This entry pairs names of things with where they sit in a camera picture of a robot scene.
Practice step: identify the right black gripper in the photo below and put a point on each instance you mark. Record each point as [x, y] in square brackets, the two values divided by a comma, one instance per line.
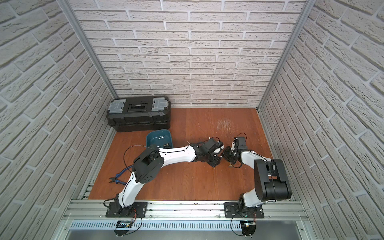
[225, 154]

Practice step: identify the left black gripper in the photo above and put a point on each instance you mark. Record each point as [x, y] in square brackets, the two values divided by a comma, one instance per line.
[214, 153]

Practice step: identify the teal plastic storage bin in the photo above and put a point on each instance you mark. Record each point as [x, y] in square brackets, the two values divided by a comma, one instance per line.
[159, 138]

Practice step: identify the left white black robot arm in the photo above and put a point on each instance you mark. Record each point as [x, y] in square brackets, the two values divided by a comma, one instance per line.
[149, 163]

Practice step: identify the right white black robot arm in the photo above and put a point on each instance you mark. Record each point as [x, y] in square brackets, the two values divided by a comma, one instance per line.
[270, 176]

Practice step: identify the right controller board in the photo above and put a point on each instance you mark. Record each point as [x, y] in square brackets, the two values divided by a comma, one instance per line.
[248, 228]

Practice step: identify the controller board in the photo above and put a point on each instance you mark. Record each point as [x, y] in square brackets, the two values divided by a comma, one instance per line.
[123, 228]
[248, 228]

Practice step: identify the black plastic toolbox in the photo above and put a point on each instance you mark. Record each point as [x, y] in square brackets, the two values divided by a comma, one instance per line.
[140, 114]

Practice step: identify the left controller board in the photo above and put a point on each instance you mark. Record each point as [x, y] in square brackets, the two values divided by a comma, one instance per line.
[123, 228]

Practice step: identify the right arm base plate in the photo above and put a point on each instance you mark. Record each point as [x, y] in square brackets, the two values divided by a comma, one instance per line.
[233, 209]

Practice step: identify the blue handled pliers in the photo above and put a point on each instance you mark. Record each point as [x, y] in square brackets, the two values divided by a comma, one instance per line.
[116, 178]

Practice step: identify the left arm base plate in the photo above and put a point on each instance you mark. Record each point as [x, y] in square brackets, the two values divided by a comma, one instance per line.
[114, 210]

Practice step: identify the aluminium frame rail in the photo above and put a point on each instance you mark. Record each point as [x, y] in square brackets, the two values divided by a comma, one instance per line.
[186, 210]

